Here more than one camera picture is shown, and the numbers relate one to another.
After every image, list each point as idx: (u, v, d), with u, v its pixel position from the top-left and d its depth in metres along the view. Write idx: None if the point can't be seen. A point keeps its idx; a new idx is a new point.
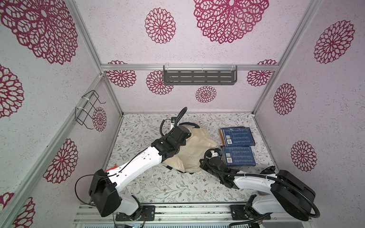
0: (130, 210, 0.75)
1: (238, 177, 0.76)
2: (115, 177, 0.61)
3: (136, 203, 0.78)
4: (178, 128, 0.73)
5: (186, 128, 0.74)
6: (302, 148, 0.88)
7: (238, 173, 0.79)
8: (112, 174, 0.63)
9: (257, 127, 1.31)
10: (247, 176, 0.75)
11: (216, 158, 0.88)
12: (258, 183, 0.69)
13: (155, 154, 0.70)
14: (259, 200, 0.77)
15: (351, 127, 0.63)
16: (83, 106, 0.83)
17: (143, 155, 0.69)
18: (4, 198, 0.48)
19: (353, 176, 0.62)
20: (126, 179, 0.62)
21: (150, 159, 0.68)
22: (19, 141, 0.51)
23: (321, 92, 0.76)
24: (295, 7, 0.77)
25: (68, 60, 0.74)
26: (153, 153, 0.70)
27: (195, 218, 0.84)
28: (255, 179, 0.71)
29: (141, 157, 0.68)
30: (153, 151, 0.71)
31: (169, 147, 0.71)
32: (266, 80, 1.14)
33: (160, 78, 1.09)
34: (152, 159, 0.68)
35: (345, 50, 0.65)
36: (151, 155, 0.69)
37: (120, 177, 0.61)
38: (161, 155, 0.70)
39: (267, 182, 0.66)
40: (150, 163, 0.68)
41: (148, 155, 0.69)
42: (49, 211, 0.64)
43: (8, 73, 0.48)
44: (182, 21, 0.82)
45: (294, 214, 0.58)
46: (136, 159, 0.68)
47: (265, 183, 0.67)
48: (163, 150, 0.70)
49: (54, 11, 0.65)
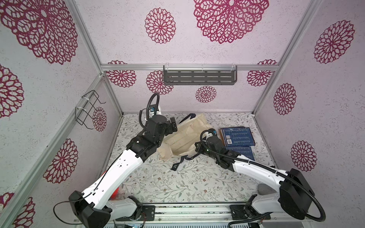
0: (128, 211, 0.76)
1: (240, 162, 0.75)
2: (91, 196, 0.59)
3: (134, 203, 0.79)
4: (152, 121, 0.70)
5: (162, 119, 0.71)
6: (302, 148, 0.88)
7: (238, 156, 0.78)
8: (87, 193, 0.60)
9: (257, 126, 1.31)
10: (251, 164, 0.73)
11: (213, 137, 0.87)
12: (264, 175, 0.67)
13: (131, 157, 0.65)
14: (256, 199, 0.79)
15: (351, 127, 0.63)
16: (83, 106, 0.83)
17: (119, 162, 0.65)
18: (4, 199, 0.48)
19: (353, 176, 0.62)
20: (104, 194, 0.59)
21: (127, 165, 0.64)
22: (19, 141, 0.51)
23: (321, 92, 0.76)
24: (295, 7, 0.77)
25: (68, 60, 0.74)
26: (129, 157, 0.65)
27: (195, 218, 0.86)
28: (262, 170, 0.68)
29: (117, 165, 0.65)
30: (128, 155, 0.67)
31: (147, 145, 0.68)
32: (266, 80, 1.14)
33: (160, 78, 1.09)
34: (129, 165, 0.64)
35: (345, 50, 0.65)
36: (127, 160, 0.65)
37: (96, 194, 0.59)
38: (138, 156, 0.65)
39: (276, 178, 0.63)
40: (128, 167, 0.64)
41: (123, 161, 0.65)
42: (49, 211, 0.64)
43: (8, 73, 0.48)
44: (182, 21, 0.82)
45: (289, 212, 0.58)
46: (110, 169, 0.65)
47: (273, 178, 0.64)
48: (140, 149, 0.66)
49: (54, 11, 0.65)
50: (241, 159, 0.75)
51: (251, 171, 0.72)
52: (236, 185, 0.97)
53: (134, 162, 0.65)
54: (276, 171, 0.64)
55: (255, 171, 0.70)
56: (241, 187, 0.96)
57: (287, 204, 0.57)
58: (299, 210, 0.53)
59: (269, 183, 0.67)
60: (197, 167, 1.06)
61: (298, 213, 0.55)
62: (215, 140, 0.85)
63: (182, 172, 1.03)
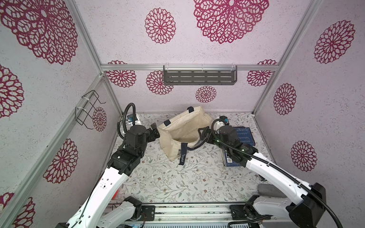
0: (125, 216, 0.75)
1: (258, 161, 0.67)
2: (78, 225, 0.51)
3: (131, 205, 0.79)
4: (130, 132, 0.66)
5: (141, 129, 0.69)
6: (302, 148, 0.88)
7: (254, 155, 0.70)
8: (72, 223, 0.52)
9: (257, 127, 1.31)
10: (270, 166, 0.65)
11: (227, 127, 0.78)
12: (284, 183, 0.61)
13: (114, 175, 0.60)
14: (260, 201, 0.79)
15: (351, 127, 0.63)
16: (83, 106, 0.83)
17: (102, 183, 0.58)
18: (4, 199, 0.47)
19: (353, 176, 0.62)
20: (91, 219, 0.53)
21: (111, 183, 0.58)
22: (19, 141, 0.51)
23: (321, 92, 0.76)
24: (295, 7, 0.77)
25: (68, 60, 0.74)
26: (111, 175, 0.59)
27: (195, 218, 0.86)
28: (283, 177, 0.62)
29: (101, 186, 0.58)
30: (110, 172, 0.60)
31: (129, 158, 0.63)
32: (266, 80, 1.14)
33: (160, 78, 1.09)
34: (113, 183, 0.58)
35: (345, 50, 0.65)
36: (110, 179, 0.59)
37: (82, 222, 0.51)
38: (121, 173, 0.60)
39: (298, 190, 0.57)
40: (112, 185, 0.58)
41: (107, 180, 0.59)
42: (49, 210, 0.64)
43: (8, 73, 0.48)
44: (182, 21, 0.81)
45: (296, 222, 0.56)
46: (93, 193, 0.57)
47: (294, 189, 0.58)
48: (123, 164, 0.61)
49: (54, 11, 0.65)
50: (260, 159, 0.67)
51: (268, 174, 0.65)
52: (236, 185, 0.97)
53: (119, 178, 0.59)
54: (300, 183, 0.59)
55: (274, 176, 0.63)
56: (241, 188, 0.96)
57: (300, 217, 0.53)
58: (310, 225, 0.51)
59: (286, 192, 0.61)
60: (197, 167, 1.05)
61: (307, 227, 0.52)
62: (229, 130, 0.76)
63: (182, 172, 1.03)
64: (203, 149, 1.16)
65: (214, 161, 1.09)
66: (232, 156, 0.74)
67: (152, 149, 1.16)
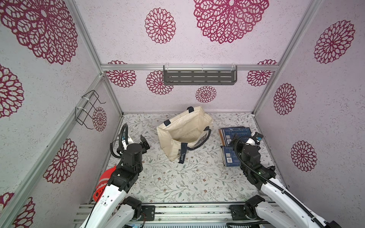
0: (125, 220, 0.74)
1: (273, 186, 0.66)
2: None
3: (130, 208, 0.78)
4: (128, 152, 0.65)
5: (138, 148, 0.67)
6: (302, 148, 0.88)
7: (271, 179, 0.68)
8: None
9: (257, 127, 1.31)
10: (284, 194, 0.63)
11: (252, 147, 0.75)
12: (296, 213, 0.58)
13: (115, 191, 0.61)
14: (265, 208, 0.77)
15: (351, 127, 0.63)
16: (83, 106, 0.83)
17: (102, 200, 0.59)
18: (4, 199, 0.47)
19: (353, 176, 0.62)
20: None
21: (111, 200, 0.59)
22: (19, 141, 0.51)
23: (321, 92, 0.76)
24: (295, 7, 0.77)
25: (68, 60, 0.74)
26: (112, 192, 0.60)
27: (195, 218, 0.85)
28: (297, 207, 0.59)
29: (101, 203, 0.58)
30: (110, 189, 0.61)
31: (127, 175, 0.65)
32: (266, 80, 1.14)
33: (160, 78, 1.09)
34: (114, 200, 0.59)
35: (345, 50, 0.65)
36: (111, 196, 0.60)
37: None
38: (122, 189, 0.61)
39: (310, 223, 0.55)
40: (111, 203, 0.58)
41: (107, 197, 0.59)
42: (49, 211, 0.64)
43: (8, 73, 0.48)
44: (182, 21, 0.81)
45: None
46: (94, 210, 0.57)
47: (306, 221, 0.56)
48: (123, 181, 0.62)
49: (53, 11, 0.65)
50: (275, 185, 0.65)
51: (281, 202, 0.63)
52: (236, 185, 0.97)
53: (119, 194, 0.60)
54: (313, 215, 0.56)
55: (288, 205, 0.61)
56: (241, 188, 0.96)
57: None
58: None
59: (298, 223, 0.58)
60: (197, 167, 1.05)
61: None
62: (254, 151, 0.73)
63: (182, 172, 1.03)
64: (203, 149, 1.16)
65: (214, 161, 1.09)
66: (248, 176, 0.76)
67: (152, 149, 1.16)
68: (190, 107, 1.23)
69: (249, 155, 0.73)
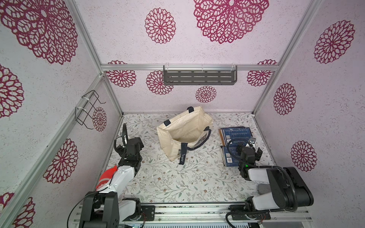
0: (128, 211, 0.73)
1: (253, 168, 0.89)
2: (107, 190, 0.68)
3: (133, 200, 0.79)
4: (129, 145, 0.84)
5: (136, 140, 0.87)
6: (302, 148, 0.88)
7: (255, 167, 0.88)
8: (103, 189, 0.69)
9: (257, 127, 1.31)
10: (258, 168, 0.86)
11: (249, 148, 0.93)
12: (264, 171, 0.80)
13: (128, 166, 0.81)
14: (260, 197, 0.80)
15: (351, 127, 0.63)
16: (83, 106, 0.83)
17: (120, 170, 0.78)
18: (4, 199, 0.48)
19: (353, 176, 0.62)
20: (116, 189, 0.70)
21: (127, 170, 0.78)
22: (19, 141, 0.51)
23: (321, 92, 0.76)
24: (295, 7, 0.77)
25: (68, 60, 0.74)
26: (126, 167, 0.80)
27: (195, 218, 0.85)
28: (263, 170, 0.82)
29: (120, 172, 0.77)
30: (124, 167, 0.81)
31: (133, 163, 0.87)
32: (266, 80, 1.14)
33: (160, 78, 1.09)
34: (128, 171, 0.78)
35: (345, 50, 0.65)
36: (126, 169, 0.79)
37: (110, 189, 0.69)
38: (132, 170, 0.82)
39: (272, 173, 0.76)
40: (128, 172, 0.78)
41: (123, 169, 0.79)
42: (49, 211, 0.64)
43: (8, 73, 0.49)
44: (182, 21, 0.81)
45: (278, 199, 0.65)
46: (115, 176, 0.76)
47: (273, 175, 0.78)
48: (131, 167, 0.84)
49: (54, 11, 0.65)
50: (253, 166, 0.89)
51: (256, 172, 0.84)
52: (236, 185, 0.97)
53: (131, 168, 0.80)
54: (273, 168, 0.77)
55: (257, 171, 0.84)
56: (241, 188, 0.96)
57: (276, 196, 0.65)
58: (293, 207, 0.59)
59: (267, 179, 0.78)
60: (197, 167, 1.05)
61: (288, 206, 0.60)
62: (249, 151, 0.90)
63: (182, 172, 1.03)
64: (203, 149, 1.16)
65: (214, 161, 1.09)
66: (241, 170, 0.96)
67: (152, 149, 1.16)
68: (190, 107, 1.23)
69: (244, 153, 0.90)
